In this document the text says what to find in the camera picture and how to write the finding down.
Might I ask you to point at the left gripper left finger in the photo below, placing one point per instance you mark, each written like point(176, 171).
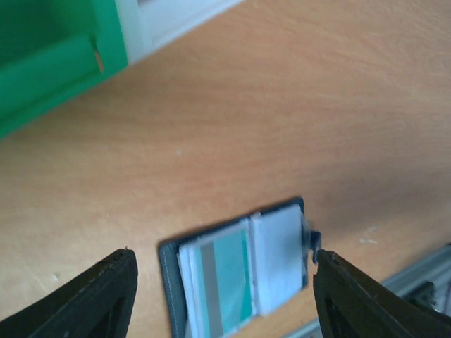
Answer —
point(96, 303)

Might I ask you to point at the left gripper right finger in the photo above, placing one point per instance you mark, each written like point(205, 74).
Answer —
point(349, 303)

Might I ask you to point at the blue card holder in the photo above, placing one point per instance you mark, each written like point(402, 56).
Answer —
point(280, 246)

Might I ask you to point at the green plastic bin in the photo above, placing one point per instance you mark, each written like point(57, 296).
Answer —
point(52, 51)

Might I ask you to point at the white plastic bin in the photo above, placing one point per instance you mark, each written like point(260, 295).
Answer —
point(148, 26)

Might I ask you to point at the aluminium frame rail front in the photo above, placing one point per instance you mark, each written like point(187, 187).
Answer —
point(425, 283)

